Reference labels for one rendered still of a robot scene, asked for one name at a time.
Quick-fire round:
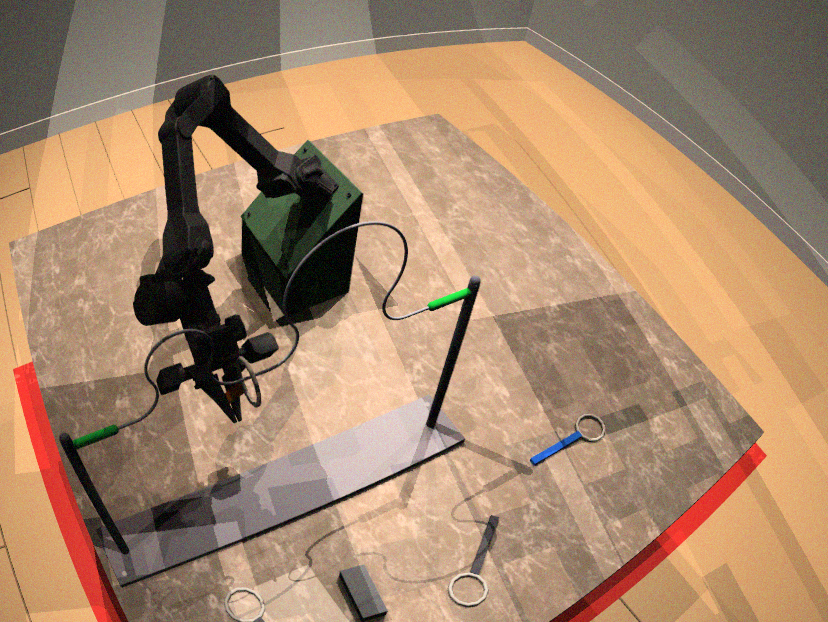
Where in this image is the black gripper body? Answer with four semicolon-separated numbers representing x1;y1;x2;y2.
156;309;279;395

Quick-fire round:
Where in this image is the white loop with blue handle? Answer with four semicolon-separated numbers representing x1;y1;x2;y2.
530;414;605;466

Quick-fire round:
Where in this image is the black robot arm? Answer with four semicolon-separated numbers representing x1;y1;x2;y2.
133;74;339;363

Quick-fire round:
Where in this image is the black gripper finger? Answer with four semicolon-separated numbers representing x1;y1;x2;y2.
194;376;237;423
221;364;245;422

